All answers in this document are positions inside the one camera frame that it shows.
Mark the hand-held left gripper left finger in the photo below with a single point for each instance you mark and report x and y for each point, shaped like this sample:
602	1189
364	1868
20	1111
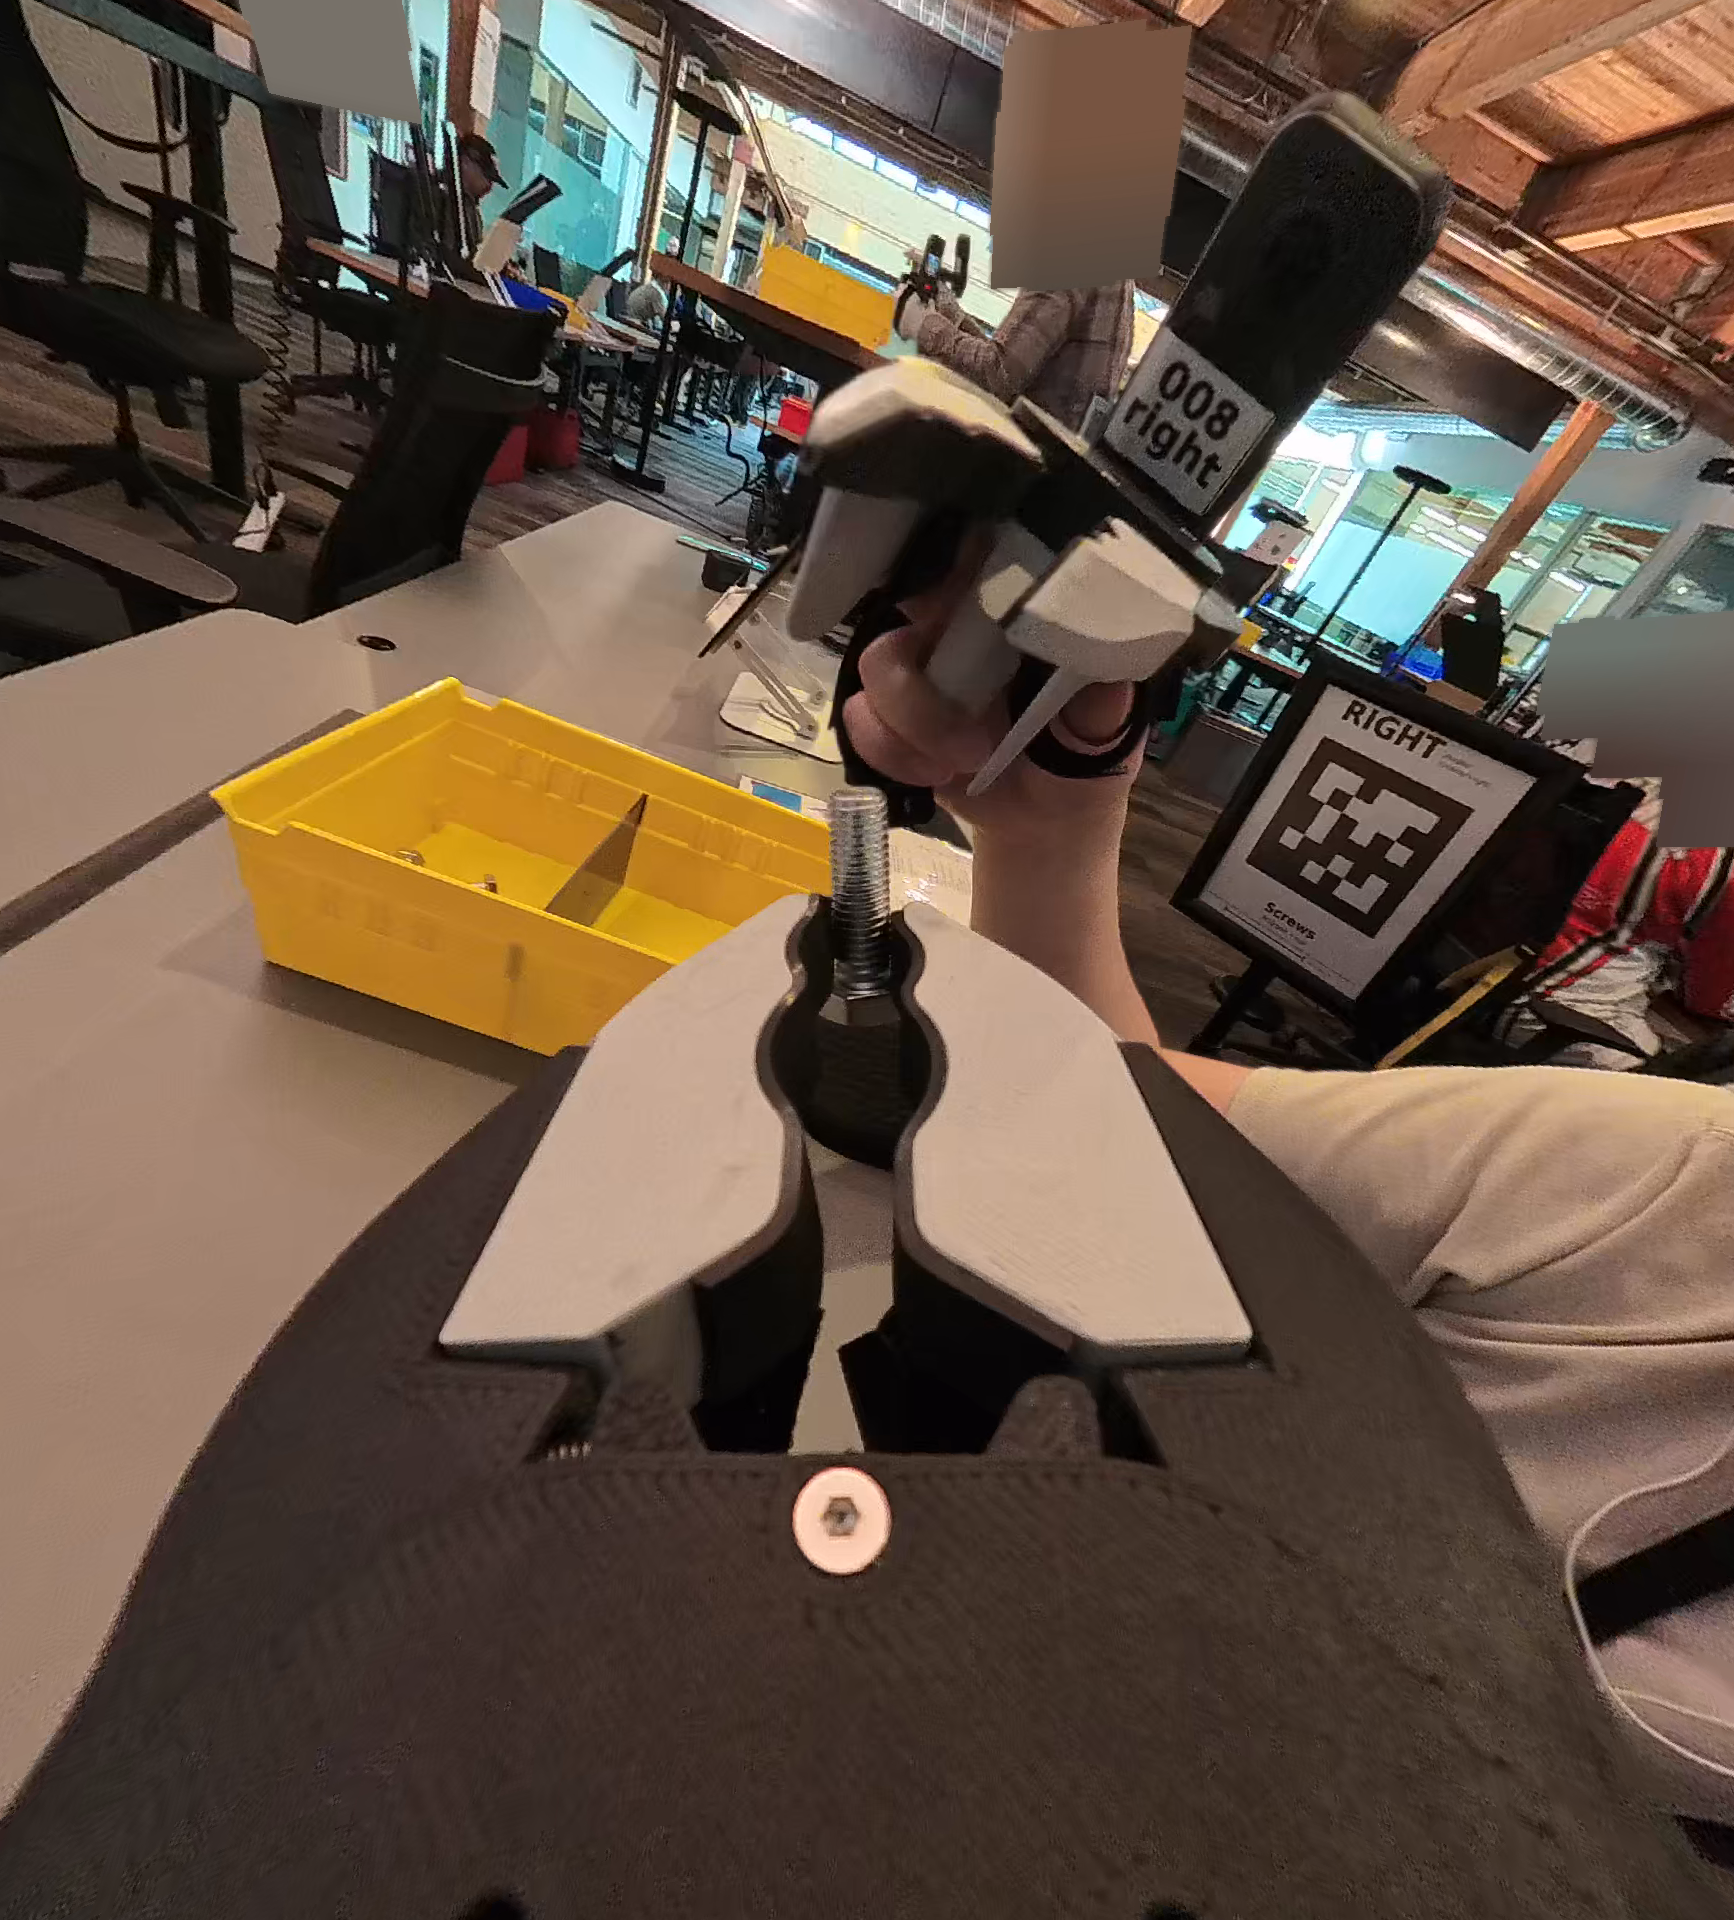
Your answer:
613	1170

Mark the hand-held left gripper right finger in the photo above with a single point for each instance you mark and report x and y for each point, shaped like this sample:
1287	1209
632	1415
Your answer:
1062	1170

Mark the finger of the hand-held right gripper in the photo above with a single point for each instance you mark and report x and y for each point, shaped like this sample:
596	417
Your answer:
897	420
1123	623

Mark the steel hex bolt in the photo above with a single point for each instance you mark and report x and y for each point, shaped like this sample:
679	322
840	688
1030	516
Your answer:
860	884

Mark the yellow plastic bin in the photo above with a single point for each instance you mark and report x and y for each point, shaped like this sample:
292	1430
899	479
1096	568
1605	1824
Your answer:
357	901
823	293

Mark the person's right forearm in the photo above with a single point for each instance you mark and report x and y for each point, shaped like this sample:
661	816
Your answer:
1062	975

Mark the person's right hand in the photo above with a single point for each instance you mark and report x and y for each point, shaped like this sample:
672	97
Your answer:
1033	825

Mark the black sign easel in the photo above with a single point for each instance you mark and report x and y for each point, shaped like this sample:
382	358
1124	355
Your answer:
1243	1004

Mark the black floor lamp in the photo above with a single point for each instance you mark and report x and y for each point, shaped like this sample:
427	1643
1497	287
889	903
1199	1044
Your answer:
1423	477

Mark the dark bin divider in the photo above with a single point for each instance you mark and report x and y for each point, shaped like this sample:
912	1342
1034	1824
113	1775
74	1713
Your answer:
605	870

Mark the white tablet stand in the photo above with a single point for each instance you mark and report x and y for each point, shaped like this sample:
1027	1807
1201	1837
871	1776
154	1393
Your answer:
770	704

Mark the framed black-white marker sign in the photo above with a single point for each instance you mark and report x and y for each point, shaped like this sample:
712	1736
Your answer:
1376	825

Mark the red storage box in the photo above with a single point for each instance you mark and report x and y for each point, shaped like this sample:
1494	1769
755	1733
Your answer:
507	458

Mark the black office chair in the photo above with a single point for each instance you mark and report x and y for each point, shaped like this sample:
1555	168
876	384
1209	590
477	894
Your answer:
433	465
132	339

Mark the red and white jacket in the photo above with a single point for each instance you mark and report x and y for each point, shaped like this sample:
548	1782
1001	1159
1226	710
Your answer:
1633	930

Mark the person's beige shirt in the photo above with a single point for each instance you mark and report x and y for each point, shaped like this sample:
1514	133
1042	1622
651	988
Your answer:
1676	1424

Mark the grey chair armrest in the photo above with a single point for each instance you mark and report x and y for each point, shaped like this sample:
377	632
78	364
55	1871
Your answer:
117	548

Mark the silver ceiling duct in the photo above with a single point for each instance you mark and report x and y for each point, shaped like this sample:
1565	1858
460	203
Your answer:
1633	405

